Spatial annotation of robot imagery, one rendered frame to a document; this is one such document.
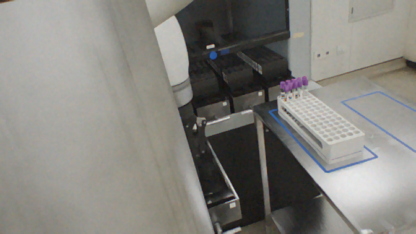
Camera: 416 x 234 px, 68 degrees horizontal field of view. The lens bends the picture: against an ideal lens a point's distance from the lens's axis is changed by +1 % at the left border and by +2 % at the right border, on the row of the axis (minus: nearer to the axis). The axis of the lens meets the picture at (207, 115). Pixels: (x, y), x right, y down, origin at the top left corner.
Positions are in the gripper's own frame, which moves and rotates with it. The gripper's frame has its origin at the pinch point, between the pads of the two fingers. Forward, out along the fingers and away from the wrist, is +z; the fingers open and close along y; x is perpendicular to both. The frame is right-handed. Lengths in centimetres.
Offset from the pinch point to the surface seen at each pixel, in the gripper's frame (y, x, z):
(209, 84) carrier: -18.7, -45.5, -1.6
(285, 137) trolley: -29.5, -2.7, 2.2
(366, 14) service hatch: -186, -158, 25
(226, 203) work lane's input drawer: -5.3, 12.9, 3.9
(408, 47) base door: -231, -154, 64
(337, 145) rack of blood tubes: -35.1, 13.0, -3.4
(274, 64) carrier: -48, -46, -3
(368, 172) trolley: -39.3, 19.1, 2.2
